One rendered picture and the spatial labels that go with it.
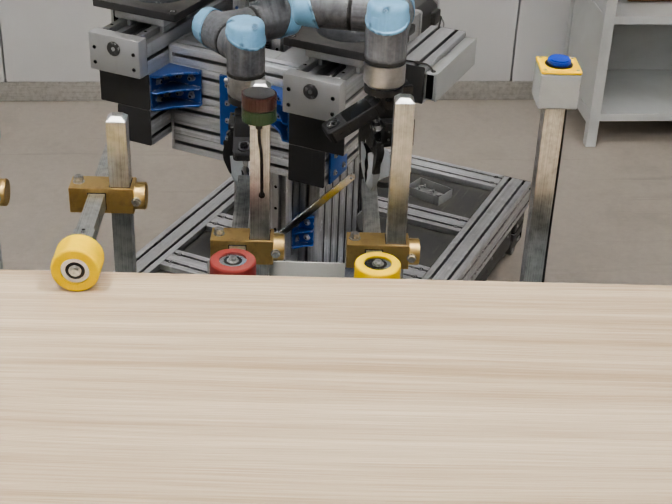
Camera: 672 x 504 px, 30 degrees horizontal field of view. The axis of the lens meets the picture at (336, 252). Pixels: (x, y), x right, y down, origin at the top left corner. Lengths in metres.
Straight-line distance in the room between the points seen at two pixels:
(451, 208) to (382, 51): 1.68
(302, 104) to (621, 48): 2.68
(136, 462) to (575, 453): 0.61
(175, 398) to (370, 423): 0.29
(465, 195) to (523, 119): 1.14
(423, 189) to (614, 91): 1.31
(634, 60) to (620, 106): 0.40
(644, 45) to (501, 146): 0.81
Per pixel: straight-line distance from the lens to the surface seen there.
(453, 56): 2.95
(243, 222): 2.37
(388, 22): 2.20
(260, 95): 2.12
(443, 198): 3.87
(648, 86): 5.11
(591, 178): 4.61
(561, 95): 2.19
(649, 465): 1.80
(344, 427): 1.79
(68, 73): 5.04
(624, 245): 4.20
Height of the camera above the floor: 2.01
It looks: 30 degrees down
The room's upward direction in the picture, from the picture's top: 2 degrees clockwise
